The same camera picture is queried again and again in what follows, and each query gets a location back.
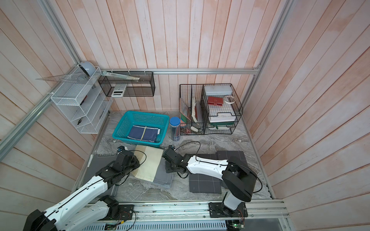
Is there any beige grey striped pillowcase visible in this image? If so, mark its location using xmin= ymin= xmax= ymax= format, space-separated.
xmin=132 ymin=145 xmax=173 ymax=188

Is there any dark grey checked pillowcase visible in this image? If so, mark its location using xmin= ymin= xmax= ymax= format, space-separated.
xmin=216 ymin=150 xmax=255 ymax=188
xmin=189 ymin=152 xmax=223 ymax=194

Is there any blue plaid pillowcase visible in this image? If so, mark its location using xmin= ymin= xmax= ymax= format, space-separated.
xmin=127 ymin=126 xmax=161 ymax=142

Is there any teal plastic basket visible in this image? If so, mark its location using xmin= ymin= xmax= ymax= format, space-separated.
xmin=112 ymin=111 xmax=170 ymax=148

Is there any plain grey pillowcase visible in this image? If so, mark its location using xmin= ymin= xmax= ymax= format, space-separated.
xmin=82 ymin=154 xmax=118 ymax=198

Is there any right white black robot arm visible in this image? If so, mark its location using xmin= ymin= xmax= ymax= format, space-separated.
xmin=162 ymin=146 xmax=259 ymax=211

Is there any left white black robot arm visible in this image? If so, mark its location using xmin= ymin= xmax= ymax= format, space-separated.
xmin=23 ymin=146 xmax=141 ymax=231

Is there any blue lid pen cup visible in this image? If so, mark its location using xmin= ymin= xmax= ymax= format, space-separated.
xmin=170 ymin=117 xmax=181 ymax=141

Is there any white book stack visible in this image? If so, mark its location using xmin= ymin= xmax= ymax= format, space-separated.
xmin=209 ymin=113 xmax=237 ymax=123

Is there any white calculator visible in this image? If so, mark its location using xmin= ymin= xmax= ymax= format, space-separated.
xmin=111 ymin=84 xmax=127 ymax=97

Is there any red wallet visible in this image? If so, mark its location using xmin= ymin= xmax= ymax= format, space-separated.
xmin=207 ymin=96 xmax=224 ymax=106

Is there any white pencil case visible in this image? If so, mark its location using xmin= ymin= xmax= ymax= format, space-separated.
xmin=204 ymin=85 xmax=233 ymax=96

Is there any white tape roll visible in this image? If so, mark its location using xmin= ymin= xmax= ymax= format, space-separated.
xmin=223 ymin=95 xmax=236 ymax=105

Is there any clear triangle ruler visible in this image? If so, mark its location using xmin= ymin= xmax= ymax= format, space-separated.
xmin=37 ymin=72 xmax=90 ymax=84

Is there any grey round tape roll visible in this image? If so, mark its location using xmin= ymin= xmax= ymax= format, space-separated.
xmin=79 ymin=61 xmax=96 ymax=77

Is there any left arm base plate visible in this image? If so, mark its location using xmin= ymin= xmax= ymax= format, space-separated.
xmin=101 ymin=205 xmax=134 ymax=221

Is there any aluminium mounting rail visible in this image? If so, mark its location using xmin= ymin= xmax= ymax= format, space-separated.
xmin=121 ymin=199 xmax=290 ymax=222

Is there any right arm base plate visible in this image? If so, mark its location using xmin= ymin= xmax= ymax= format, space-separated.
xmin=208 ymin=202 xmax=248 ymax=218

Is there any black wire desk organizer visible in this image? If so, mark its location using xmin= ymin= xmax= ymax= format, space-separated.
xmin=179 ymin=83 xmax=243 ymax=135

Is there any white wire wall shelf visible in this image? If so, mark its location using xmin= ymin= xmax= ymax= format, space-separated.
xmin=51 ymin=66 xmax=112 ymax=134

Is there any black wire wall basket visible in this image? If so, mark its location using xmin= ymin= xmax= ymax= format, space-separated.
xmin=98 ymin=71 xmax=156 ymax=97

